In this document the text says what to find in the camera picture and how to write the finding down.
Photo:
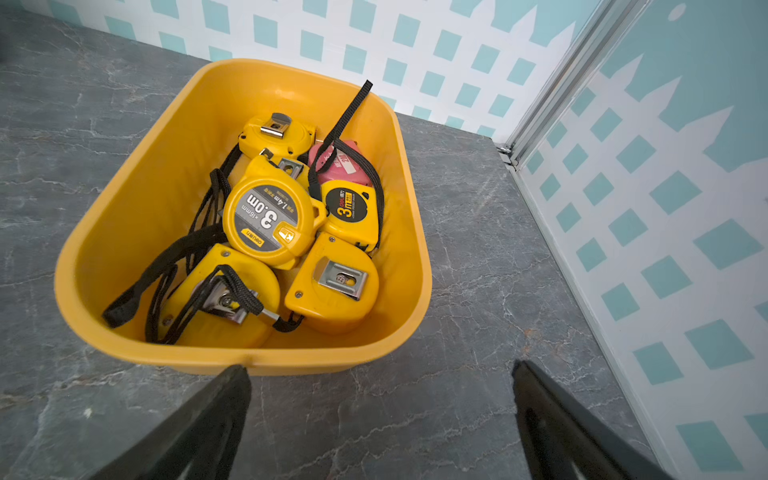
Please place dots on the yellow plastic storage box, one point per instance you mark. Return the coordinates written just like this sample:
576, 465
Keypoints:
151, 200

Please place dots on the yellow tape measure 3m label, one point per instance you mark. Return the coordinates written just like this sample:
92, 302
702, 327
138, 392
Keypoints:
350, 211

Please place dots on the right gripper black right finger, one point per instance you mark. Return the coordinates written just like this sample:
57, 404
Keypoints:
563, 440

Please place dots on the yellow tape measure metal clip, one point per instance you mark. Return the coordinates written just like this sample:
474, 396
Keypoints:
335, 287

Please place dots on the yellow tape measure 3.0m label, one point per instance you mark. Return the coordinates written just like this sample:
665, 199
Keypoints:
270, 217

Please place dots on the pink tape measure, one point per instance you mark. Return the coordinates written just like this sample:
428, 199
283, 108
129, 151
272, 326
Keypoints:
342, 168

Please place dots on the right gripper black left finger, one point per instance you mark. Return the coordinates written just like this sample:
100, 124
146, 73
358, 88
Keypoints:
198, 441

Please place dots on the aluminium frame post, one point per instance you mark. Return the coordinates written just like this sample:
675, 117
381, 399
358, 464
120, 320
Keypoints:
604, 29

